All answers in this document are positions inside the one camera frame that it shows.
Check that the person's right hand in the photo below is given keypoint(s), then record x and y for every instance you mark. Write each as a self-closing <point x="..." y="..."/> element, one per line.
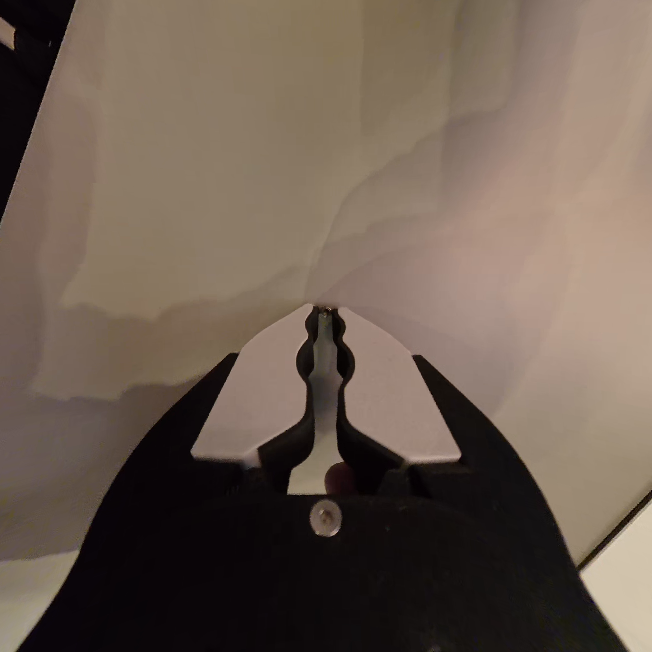
<point x="339" y="480"/>

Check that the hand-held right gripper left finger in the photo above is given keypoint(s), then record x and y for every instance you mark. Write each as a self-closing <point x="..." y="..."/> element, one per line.
<point x="244" y="407"/>

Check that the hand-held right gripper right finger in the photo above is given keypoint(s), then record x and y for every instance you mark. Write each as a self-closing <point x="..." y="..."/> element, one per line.
<point x="397" y="407"/>

